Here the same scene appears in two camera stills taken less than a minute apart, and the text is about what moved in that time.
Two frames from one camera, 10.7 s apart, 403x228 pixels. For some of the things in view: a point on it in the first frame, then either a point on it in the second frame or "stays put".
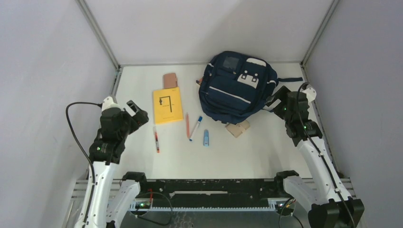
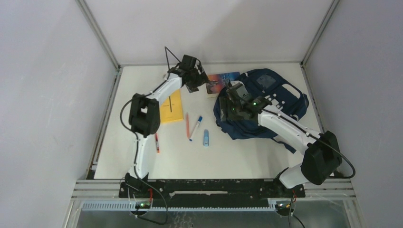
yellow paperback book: [167, 105] stays put
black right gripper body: [286, 114] to [234, 109]
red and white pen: [158, 150] stays put
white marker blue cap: [199, 120] stays put
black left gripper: [138, 119] to [202, 79]
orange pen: [187, 126] stays put
